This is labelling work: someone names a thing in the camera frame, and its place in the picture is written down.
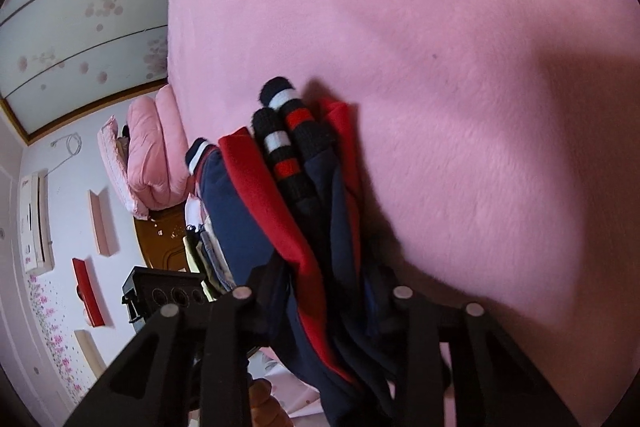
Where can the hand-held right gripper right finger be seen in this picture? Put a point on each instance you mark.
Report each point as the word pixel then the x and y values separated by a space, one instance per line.
pixel 425 342

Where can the pink flower wall decal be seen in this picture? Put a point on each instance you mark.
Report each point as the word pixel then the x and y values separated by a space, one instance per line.
pixel 55 337

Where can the pink ruffled pillow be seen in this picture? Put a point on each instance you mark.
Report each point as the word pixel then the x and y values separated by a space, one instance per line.
pixel 117 167

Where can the brown wooden headboard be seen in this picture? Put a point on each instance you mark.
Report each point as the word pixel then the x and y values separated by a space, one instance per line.
pixel 165 247

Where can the navy and red varsity jacket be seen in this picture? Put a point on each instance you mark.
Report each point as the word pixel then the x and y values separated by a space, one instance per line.
pixel 240 197

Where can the folded cream garment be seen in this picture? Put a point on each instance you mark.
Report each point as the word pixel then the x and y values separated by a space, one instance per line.
pixel 222 279

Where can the pale floral bed sheet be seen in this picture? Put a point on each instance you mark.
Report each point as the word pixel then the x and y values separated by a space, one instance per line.
pixel 300 389

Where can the floral sliding wardrobe doors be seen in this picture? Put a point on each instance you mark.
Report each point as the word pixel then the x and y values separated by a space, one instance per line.
pixel 75 32

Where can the white wall air conditioner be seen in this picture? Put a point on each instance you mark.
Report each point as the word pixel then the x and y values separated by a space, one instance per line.
pixel 35 227

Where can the folded pink quilt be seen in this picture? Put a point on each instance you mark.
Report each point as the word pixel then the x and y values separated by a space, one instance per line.
pixel 160 147

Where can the red wall shelf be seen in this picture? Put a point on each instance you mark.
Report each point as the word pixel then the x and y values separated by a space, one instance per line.
pixel 89 292

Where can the beige wall shelf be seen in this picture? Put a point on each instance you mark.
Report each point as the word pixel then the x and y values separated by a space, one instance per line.
pixel 90 349

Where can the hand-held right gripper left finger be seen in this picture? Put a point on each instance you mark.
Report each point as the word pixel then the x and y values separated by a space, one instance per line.
pixel 230 332

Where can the folded blue denim garment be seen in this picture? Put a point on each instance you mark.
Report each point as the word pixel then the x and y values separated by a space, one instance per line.
pixel 212 252

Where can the person's left hand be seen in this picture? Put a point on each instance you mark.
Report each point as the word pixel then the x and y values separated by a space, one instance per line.
pixel 265 409

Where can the pink fleece blanket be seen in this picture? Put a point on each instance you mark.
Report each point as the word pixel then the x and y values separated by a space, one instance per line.
pixel 450 82

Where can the pink wall shelf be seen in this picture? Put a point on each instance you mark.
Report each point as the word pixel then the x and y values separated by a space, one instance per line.
pixel 102 222

